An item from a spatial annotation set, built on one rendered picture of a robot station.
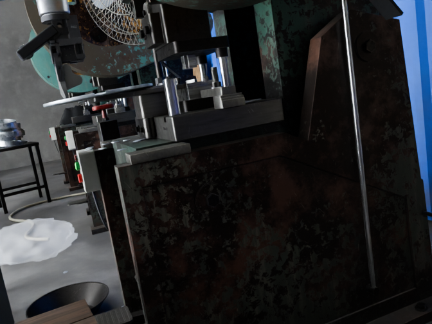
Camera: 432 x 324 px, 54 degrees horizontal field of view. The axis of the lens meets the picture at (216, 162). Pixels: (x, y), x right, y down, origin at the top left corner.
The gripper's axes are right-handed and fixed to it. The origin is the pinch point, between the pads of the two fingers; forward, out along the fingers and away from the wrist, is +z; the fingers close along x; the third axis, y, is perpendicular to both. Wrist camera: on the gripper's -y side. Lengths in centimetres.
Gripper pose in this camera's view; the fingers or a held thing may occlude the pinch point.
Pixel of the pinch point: (63, 96)
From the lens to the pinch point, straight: 119.7
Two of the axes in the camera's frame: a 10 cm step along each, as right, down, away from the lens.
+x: -3.7, -1.0, 9.2
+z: 1.5, 9.7, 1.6
